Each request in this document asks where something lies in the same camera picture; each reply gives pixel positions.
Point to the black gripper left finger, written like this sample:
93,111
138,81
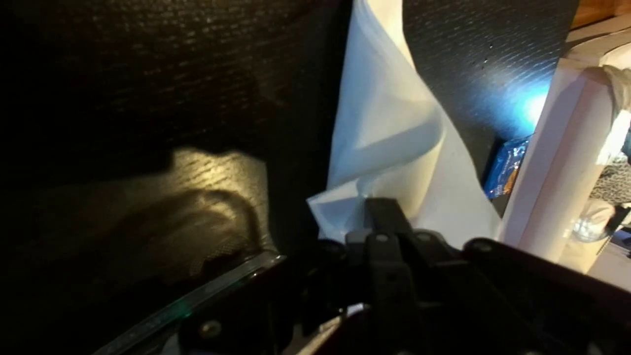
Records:
385,282

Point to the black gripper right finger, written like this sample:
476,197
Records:
539,302

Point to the white paper napkin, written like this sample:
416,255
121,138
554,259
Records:
387,130

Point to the blue snack bar wrapper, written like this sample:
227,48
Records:
507,168

